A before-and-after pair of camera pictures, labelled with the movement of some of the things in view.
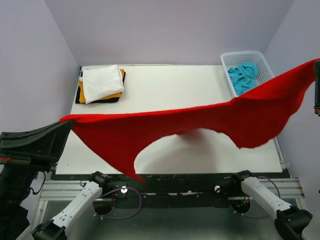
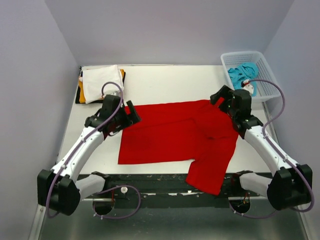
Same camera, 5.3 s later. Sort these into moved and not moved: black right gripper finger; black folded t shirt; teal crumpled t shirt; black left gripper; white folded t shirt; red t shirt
Moved: red t shirt; black left gripper; black right gripper finger
Not moved: black folded t shirt; white folded t shirt; teal crumpled t shirt
